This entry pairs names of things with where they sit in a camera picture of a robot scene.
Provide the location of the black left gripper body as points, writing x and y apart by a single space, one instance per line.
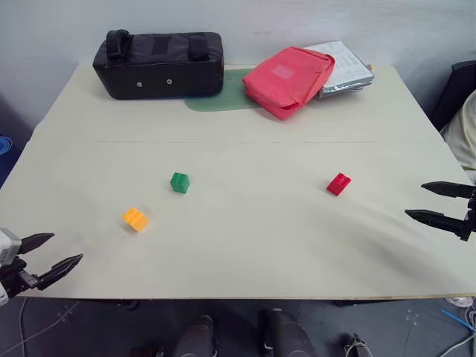
15 277

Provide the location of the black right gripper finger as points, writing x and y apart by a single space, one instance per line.
433 218
446 189

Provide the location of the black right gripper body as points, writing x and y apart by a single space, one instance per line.
471 219

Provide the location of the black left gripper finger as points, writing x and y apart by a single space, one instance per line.
36 241
59 269

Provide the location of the cream cloth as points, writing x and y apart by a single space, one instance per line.
463 137

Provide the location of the blue foam roll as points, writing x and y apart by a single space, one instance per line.
4 160

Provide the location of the yellow toy brick cube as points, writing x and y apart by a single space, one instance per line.
136 219

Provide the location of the black chair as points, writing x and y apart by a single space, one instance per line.
455 93

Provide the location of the red toy brick cube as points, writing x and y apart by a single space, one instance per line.
338 184

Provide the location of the green toy brick cube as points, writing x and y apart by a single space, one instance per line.
180 183

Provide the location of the dark rounded shape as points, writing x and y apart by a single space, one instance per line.
284 334
195 338

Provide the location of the silver foil printed packet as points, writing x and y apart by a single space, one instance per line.
346 68

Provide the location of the red fabric pouch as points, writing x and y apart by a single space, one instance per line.
286 82

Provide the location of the black padded bag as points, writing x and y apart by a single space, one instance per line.
160 70

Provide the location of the green mat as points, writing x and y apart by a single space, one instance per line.
223 96

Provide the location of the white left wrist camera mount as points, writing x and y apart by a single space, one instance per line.
8 245

